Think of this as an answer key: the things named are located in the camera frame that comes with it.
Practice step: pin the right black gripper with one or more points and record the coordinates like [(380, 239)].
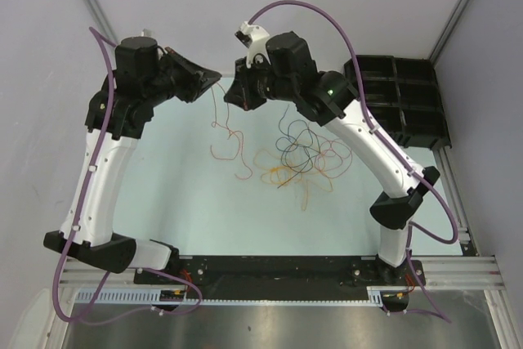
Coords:
[(242, 96)]

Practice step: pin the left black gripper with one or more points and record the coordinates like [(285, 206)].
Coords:
[(198, 81)]

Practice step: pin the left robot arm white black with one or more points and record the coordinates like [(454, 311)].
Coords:
[(142, 76)]

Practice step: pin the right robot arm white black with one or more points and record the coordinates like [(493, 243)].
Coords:
[(280, 68)]

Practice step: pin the black compartment tray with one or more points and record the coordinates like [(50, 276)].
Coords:
[(404, 96)]

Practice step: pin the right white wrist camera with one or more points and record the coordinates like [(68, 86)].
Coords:
[(254, 38)]

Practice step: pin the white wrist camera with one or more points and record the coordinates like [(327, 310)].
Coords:
[(146, 33), (254, 38)]

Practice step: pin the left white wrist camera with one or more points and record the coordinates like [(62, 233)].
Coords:
[(146, 33)]

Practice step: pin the white slotted cable duct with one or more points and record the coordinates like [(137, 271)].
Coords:
[(158, 296)]

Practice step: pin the aluminium frame rail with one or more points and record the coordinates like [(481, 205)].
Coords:
[(448, 272)]

